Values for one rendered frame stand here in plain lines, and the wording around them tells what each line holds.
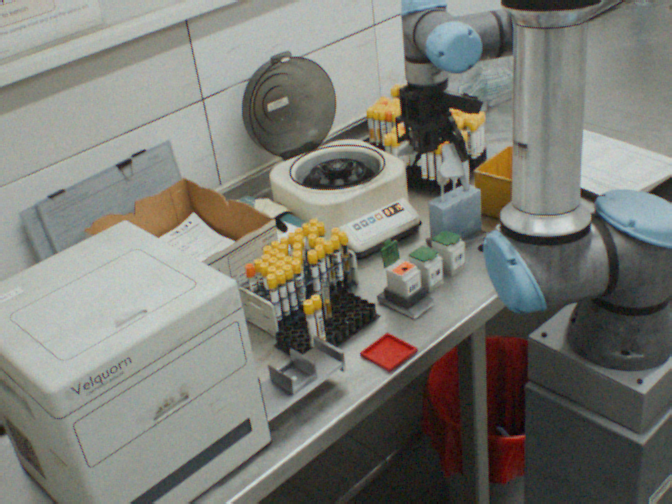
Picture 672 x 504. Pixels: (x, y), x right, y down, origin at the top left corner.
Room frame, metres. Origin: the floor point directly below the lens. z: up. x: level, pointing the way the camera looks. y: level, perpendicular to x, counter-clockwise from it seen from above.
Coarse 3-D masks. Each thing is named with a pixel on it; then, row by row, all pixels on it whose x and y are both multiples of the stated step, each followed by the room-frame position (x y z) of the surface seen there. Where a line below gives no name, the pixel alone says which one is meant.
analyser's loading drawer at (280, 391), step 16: (320, 352) 1.08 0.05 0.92; (336, 352) 1.05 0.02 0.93; (272, 368) 1.02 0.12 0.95; (288, 368) 1.05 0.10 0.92; (304, 368) 1.03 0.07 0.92; (320, 368) 1.04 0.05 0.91; (336, 368) 1.04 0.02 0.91; (272, 384) 1.02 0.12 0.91; (288, 384) 0.99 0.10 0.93; (304, 384) 1.00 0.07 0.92; (272, 400) 0.98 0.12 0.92; (288, 400) 0.97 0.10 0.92; (272, 416) 0.95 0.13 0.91
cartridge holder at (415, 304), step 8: (384, 288) 1.24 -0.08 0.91; (424, 288) 1.23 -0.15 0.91; (376, 296) 1.25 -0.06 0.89; (384, 296) 1.24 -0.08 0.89; (392, 296) 1.22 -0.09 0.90; (400, 296) 1.21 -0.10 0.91; (408, 296) 1.20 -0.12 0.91; (416, 296) 1.21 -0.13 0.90; (424, 296) 1.23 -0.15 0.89; (392, 304) 1.22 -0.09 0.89; (400, 304) 1.21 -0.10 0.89; (408, 304) 1.20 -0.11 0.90; (416, 304) 1.21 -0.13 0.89; (424, 304) 1.20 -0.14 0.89; (432, 304) 1.21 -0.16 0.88; (408, 312) 1.19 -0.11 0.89; (416, 312) 1.19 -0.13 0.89
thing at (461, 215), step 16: (448, 192) 1.44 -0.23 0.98; (464, 192) 1.43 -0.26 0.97; (432, 208) 1.40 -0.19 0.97; (448, 208) 1.39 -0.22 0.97; (464, 208) 1.41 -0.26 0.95; (480, 208) 1.43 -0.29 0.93; (432, 224) 1.40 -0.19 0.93; (448, 224) 1.39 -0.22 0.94; (464, 224) 1.41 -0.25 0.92; (480, 224) 1.43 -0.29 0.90; (464, 240) 1.40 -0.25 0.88
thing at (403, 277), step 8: (392, 264) 1.25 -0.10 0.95; (400, 264) 1.25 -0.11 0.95; (408, 264) 1.24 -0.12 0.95; (392, 272) 1.23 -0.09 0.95; (400, 272) 1.22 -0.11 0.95; (408, 272) 1.22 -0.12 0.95; (416, 272) 1.22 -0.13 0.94; (392, 280) 1.23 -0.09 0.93; (400, 280) 1.21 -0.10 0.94; (408, 280) 1.21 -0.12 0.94; (416, 280) 1.22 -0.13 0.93; (392, 288) 1.23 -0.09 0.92; (400, 288) 1.21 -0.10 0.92; (408, 288) 1.21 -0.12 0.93; (416, 288) 1.22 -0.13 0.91
